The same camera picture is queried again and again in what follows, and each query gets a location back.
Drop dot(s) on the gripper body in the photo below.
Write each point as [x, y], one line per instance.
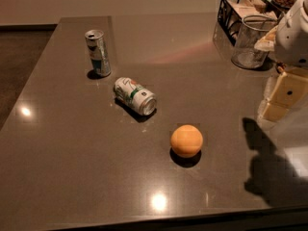
[294, 43]

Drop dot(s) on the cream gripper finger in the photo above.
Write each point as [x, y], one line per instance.
[273, 112]

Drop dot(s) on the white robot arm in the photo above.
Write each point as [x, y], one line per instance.
[291, 54]

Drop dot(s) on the clear glass jar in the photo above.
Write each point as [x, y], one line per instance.
[253, 28]

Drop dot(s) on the orange fruit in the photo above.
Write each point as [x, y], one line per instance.
[186, 141]

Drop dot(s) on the white green soda can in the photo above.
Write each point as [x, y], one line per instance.
[135, 96]

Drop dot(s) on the silver blue energy drink can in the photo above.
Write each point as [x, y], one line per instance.
[98, 52]

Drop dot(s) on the black wire basket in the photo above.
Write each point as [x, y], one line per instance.
[231, 13]

